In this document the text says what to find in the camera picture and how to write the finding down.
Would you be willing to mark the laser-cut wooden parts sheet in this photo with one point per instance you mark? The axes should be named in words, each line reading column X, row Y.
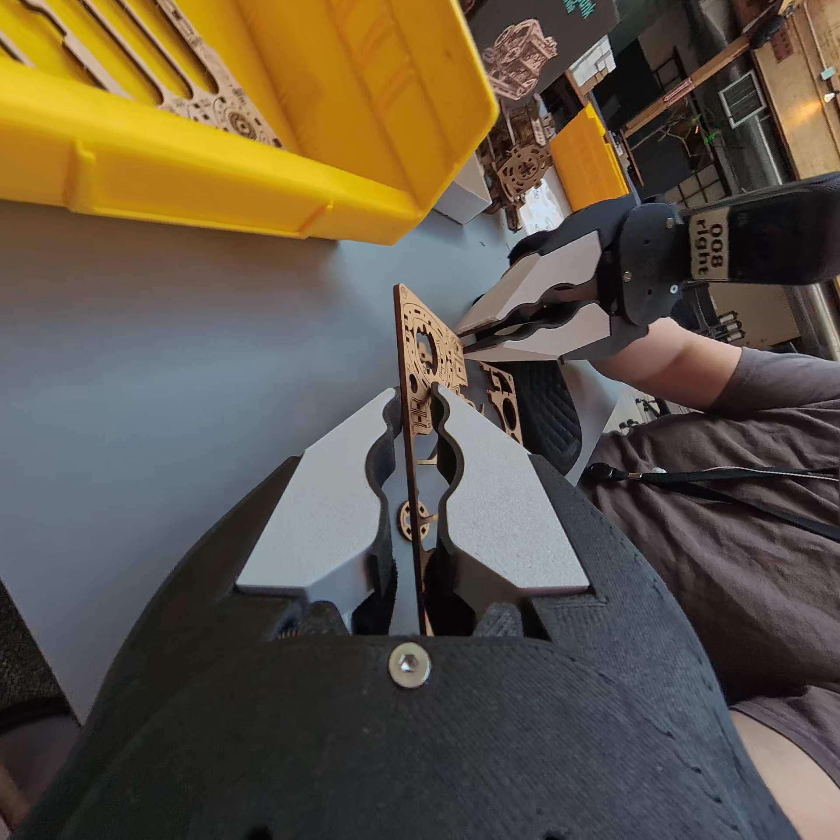
column 216, row 108
column 420, row 341

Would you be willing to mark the black textured pad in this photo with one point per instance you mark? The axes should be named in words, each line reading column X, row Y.
column 548, row 420

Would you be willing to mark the white cardboard box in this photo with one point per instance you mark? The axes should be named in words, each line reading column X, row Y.
column 466, row 193

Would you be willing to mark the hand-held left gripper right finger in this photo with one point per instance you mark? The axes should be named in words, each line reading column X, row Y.
column 512, row 518

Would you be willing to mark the person's left forearm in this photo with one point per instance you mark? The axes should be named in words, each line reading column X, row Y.
column 807, row 787

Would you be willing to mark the wall vent grille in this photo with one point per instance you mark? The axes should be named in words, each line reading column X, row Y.
column 741, row 98

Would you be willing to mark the small wooden model part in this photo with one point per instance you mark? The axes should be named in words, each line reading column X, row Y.
column 516, row 430

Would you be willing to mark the person's right forearm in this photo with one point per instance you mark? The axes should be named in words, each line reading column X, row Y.
column 663, row 361

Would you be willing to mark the yellow plastic bin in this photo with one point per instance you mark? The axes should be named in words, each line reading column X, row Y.
column 197, row 177
column 584, row 161

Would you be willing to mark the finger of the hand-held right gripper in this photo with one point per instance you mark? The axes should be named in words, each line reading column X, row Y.
column 551, row 269
column 587, row 328

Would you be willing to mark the assembled wooden model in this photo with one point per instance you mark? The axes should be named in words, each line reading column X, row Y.
column 522, row 167

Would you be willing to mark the black model kit box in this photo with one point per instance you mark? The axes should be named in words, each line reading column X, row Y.
column 525, row 52

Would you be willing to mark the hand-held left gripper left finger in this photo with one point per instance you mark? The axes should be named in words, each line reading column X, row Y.
column 315, row 512

